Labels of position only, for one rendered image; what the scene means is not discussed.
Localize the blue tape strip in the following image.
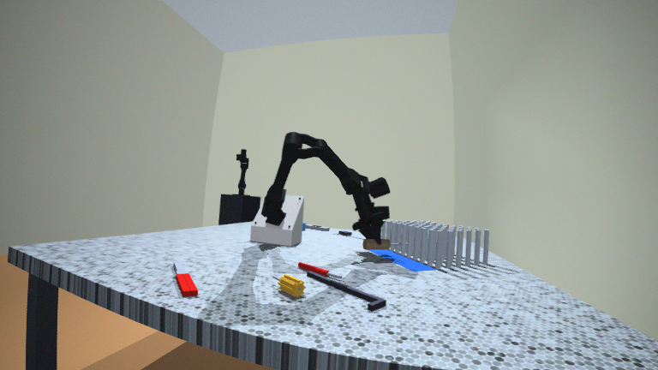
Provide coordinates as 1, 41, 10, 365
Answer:
369, 250, 435, 272

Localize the red-handled screwdriver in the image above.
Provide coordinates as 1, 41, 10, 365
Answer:
297, 262, 344, 279

